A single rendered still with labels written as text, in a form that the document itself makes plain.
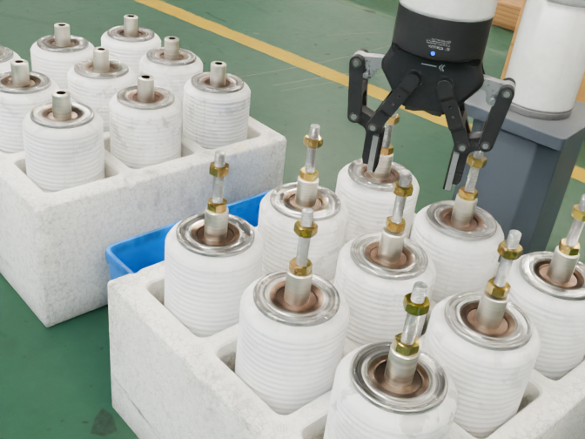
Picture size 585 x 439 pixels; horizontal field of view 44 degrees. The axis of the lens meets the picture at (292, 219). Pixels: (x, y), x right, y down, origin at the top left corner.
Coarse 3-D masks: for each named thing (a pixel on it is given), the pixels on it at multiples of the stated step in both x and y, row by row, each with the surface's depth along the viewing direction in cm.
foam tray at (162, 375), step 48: (144, 288) 73; (144, 336) 70; (192, 336) 67; (144, 384) 73; (192, 384) 65; (240, 384) 63; (528, 384) 67; (576, 384) 67; (144, 432) 77; (192, 432) 68; (240, 432) 61; (288, 432) 59; (528, 432) 61; (576, 432) 71
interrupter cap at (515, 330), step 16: (448, 304) 63; (464, 304) 64; (512, 304) 64; (448, 320) 61; (464, 320) 62; (512, 320) 63; (528, 320) 62; (464, 336) 60; (480, 336) 60; (496, 336) 60; (512, 336) 60; (528, 336) 61
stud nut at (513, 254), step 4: (504, 240) 59; (500, 244) 58; (504, 244) 58; (500, 248) 58; (504, 248) 58; (508, 248) 58; (520, 248) 58; (500, 252) 58; (504, 252) 58; (508, 252) 58; (512, 252) 58; (516, 252) 58; (520, 252) 58; (504, 256) 58; (508, 256) 58; (512, 256) 58; (516, 256) 58; (520, 256) 58
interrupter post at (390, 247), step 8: (384, 232) 67; (400, 232) 68; (384, 240) 68; (392, 240) 67; (400, 240) 67; (384, 248) 68; (392, 248) 68; (400, 248) 68; (384, 256) 68; (392, 256) 68
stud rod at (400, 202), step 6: (402, 174) 64; (408, 174) 64; (402, 180) 65; (408, 180) 65; (402, 186) 65; (396, 198) 66; (402, 198) 65; (396, 204) 66; (402, 204) 66; (396, 210) 66; (402, 210) 66; (396, 216) 67; (396, 222) 67
